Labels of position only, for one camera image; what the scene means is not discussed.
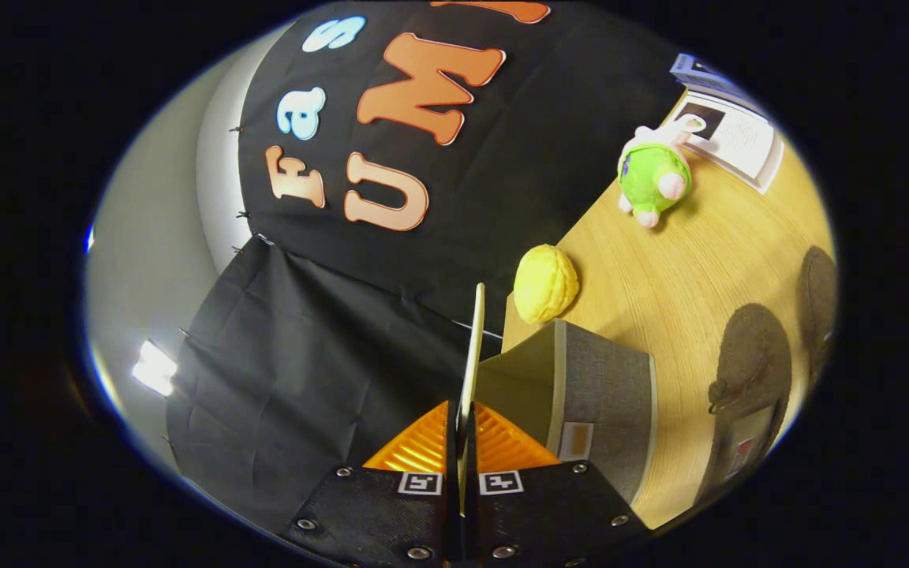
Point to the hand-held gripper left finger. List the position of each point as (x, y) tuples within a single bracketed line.
[(451, 450)]

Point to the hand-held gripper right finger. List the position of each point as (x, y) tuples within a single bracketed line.
[(472, 457)]

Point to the grey fabric storage box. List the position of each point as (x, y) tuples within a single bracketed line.
[(604, 394)]

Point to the brown fuzzy shoe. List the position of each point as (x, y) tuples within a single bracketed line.
[(750, 347), (817, 292)]

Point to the yellow plush toy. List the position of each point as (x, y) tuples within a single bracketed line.
[(545, 284)]

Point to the black backdrop cloth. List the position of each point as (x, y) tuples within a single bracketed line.
[(304, 331)]

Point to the row of black clips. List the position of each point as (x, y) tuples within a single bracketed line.
[(243, 214)]

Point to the green and pink plush toy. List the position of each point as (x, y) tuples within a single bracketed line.
[(652, 177)]

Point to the white book with dark picture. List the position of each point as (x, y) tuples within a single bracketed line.
[(746, 142)]

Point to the blue book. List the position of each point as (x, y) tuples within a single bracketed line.
[(695, 71)]

